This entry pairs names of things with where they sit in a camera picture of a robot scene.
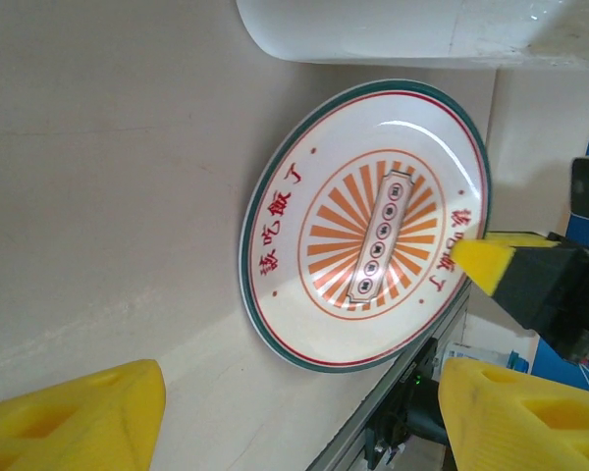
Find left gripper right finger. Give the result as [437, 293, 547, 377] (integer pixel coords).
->
[439, 356, 589, 471]

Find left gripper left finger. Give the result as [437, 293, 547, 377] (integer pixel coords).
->
[0, 359, 166, 471]

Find orange sunburst plate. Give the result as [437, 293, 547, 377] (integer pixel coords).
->
[238, 78, 495, 374]

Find white plastic bin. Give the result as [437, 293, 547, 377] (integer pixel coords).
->
[235, 0, 589, 70]

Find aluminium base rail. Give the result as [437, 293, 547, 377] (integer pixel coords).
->
[306, 282, 475, 471]

